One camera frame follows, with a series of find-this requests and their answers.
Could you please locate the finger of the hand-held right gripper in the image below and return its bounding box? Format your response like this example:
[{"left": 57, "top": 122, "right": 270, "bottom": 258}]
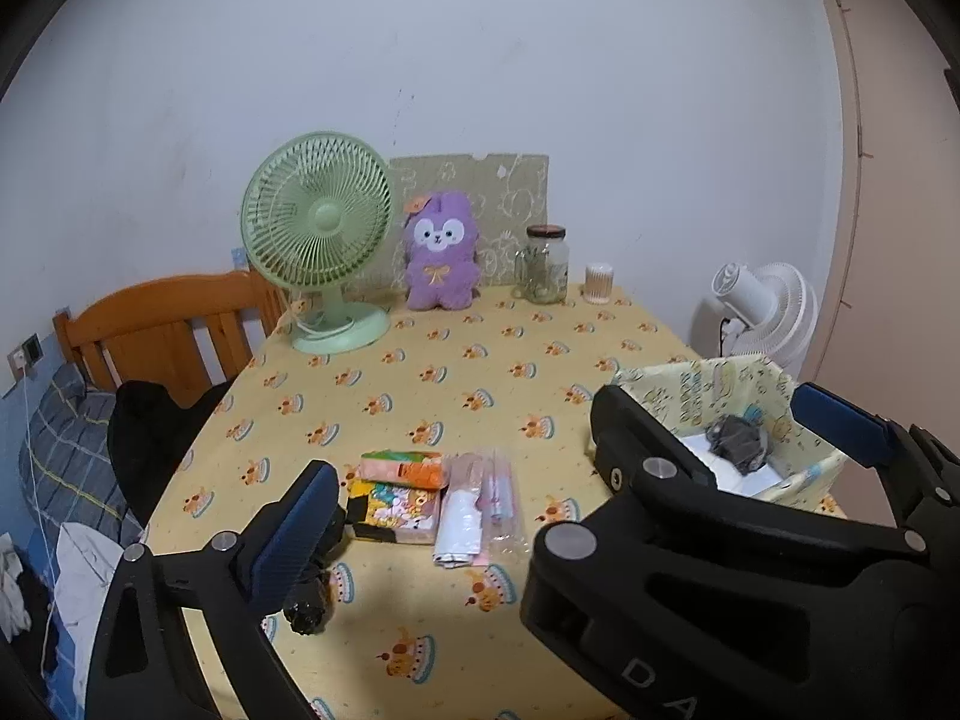
[
  {"left": 589, "top": 385, "right": 719, "bottom": 500},
  {"left": 793, "top": 381, "right": 960, "bottom": 557}
]

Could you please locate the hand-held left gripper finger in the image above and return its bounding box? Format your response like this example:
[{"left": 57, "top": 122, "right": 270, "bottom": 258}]
[{"left": 86, "top": 459, "right": 347, "bottom": 720}]

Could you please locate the yellow printed fabric storage box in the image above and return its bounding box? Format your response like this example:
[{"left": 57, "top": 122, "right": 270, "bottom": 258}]
[{"left": 611, "top": 356, "right": 848, "bottom": 507}]

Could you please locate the green cartoon tissue pack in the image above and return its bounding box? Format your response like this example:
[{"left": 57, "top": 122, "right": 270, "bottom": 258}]
[{"left": 358, "top": 450, "right": 447, "bottom": 494}]

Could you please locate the pink clear packet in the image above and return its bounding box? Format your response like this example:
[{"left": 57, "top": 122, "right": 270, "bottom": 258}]
[{"left": 472, "top": 448, "right": 530, "bottom": 565}]

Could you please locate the black fabric bundle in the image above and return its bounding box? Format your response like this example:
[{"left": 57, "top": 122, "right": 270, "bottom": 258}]
[{"left": 283, "top": 510, "right": 353, "bottom": 635}]

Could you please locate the yellow cartoon printed pack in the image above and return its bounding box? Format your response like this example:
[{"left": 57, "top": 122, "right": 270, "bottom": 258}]
[{"left": 345, "top": 480, "right": 443, "bottom": 547}]

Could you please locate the grey cloth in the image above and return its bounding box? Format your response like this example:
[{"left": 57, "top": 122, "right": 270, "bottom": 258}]
[{"left": 705, "top": 414, "right": 773, "bottom": 475}]

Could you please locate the white folded item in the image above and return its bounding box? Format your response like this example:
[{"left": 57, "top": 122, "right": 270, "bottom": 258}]
[{"left": 679, "top": 435, "right": 788, "bottom": 496}]

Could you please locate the white standing fan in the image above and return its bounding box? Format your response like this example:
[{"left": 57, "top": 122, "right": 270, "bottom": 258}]
[{"left": 690, "top": 262, "right": 820, "bottom": 376}]

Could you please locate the white plastic packet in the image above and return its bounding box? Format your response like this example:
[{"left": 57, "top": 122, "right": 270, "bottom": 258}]
[{"left": 433, "top": 454, "right": 485, "bottom": 569}]

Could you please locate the black cloth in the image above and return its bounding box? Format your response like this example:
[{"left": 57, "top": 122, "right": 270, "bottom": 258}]
[{"left": 107, "top": 381, "right": 233, "bottom": 526}]

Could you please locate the glass jar with dark lid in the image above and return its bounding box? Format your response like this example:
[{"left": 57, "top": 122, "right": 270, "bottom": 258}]
[{"left": 512, "top": 225, "right": 569, "bottom": 306}]

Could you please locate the yellow cake print tablecloth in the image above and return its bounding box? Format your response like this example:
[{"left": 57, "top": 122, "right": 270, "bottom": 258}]
[{"left": 139, "top": 281, "right": 848, "bottom": 720}]

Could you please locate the white sheet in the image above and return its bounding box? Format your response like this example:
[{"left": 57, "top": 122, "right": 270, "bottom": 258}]
[{"left": 49, "top": 521, "right": 143, "bottom": 691}]

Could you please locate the blue plaid bedding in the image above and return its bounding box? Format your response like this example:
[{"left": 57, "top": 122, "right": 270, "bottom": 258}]
[{"left": 19, "top": 367, "right": 143, "bottom": 541}]

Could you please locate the purple plush toy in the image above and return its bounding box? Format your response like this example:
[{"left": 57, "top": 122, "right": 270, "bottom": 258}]
[{"left": 401, "top": 190, "right": 483, "bottom": 312}]

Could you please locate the beige printed board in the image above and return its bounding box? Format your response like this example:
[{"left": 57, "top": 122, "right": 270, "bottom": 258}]
[{"left": 352, "top": 152, "right": 551, "bottom": 297}]

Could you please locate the green desk fan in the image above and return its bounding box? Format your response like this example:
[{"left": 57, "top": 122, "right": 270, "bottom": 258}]
[{"left": 240, "top": 131, "right": 397, "bottom": 356}]

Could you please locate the wall socket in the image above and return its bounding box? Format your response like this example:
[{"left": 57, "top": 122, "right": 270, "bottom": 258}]
[{"left": 7, "top": 334, "right": 46, "bottom": 376}]

